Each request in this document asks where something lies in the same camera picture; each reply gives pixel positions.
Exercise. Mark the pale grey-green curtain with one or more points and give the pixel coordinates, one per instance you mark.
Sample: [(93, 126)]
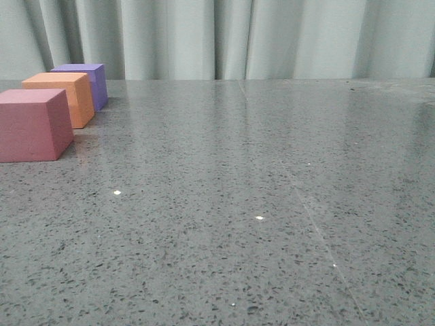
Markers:
[(139, 40)]

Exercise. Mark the purple foam cube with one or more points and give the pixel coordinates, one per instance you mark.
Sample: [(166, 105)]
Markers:
[(96, 73)]

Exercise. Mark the pink foam cube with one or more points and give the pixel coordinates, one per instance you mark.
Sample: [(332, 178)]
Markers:
[(35, 125)]

